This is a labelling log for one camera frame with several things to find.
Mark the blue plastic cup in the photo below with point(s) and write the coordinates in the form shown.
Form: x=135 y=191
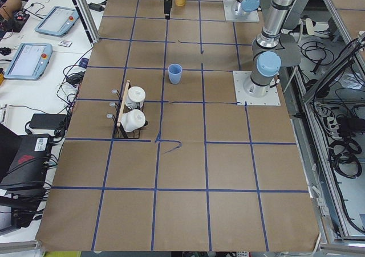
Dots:
x=175 y=73

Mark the person hand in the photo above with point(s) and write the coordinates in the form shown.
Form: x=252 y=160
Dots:
x=9 y=7

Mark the white mug upper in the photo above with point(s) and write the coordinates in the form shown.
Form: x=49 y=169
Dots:
x=135 y=97

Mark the white mug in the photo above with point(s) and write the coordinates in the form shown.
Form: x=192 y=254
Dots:
x=133 y=120
x=135 y=97

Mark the upper teach pendant tablet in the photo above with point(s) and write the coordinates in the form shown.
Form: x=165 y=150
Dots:
x=58 y=21

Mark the teach pendant tablet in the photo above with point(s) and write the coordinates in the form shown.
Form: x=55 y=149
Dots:
x=29 y=62
x=58 y=21

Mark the white mug lower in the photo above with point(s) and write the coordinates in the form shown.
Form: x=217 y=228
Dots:
x=133 y=120

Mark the lower teach pendant tablet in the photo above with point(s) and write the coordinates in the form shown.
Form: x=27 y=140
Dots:
x=29 y=62

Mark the brown paper table cover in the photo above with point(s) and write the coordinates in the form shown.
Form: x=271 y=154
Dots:
x=205 y=173

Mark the black power adapter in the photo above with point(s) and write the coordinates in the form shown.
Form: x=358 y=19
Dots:
x=45 y=121

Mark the black computer box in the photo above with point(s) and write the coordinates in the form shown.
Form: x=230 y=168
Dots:
x=23 y=160

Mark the aluminium frame post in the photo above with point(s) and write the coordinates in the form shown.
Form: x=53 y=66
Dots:
x=87 y=20

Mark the wooden rack handle rod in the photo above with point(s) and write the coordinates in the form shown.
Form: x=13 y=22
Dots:
x=122 y=104

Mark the black wire mug rack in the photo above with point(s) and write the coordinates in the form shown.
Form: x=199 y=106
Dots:
x=119 y=132

